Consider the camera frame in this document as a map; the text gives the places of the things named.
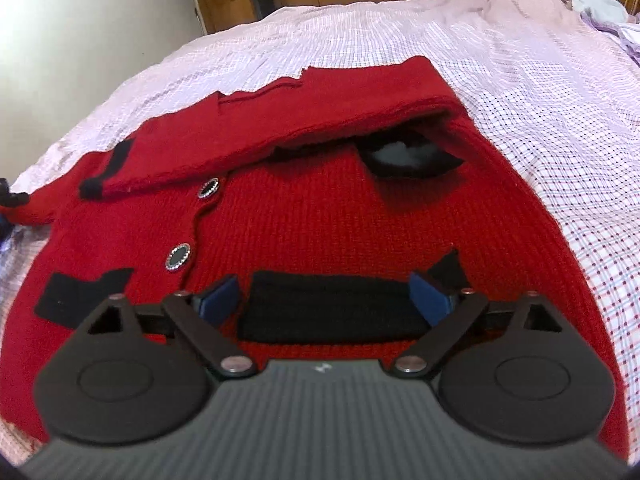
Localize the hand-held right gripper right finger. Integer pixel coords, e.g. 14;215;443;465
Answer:
392;271;568;380

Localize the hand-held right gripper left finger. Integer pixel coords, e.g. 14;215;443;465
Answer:
75;275;259;378

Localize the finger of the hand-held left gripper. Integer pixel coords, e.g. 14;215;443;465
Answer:
0;176;30;209

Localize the red knitted cardigan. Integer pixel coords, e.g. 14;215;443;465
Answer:
10;55;631;461

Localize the pink checked bed sheet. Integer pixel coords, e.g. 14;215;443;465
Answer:
0;0;640;480

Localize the wooden cupboard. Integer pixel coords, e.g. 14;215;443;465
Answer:
199;0;263;37

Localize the purple cloth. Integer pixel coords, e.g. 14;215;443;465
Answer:
580;10;640;67

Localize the white and blue cloth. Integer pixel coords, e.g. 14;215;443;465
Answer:
564;0;632;27

